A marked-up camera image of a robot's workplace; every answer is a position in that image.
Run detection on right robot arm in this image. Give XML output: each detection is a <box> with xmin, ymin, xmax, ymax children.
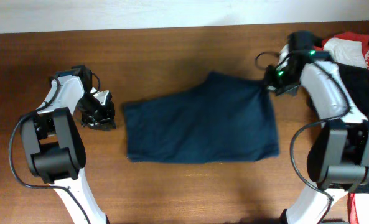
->
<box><xmin>264</xmin><ymin>30</ymin><xmax>369</xmax><ymax>223</ymax></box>

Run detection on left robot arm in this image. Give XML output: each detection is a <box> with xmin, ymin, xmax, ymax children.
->
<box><xmin>14</xmin><ymin>65</ymin><xmax>116</xmax><ymax>223</ymax></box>

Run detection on red and white shirt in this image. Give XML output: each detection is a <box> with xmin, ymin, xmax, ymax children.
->
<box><xmin>321</xmin><ymin>32</ymin><xmax>369</xmax><ymax>223</ymax></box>

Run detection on navy blue shorts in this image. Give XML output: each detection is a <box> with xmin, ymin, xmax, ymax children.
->
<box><xmin>123</xmin><ymin>72</ymin><xmax>279</xmax><ymax>164</ymax></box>

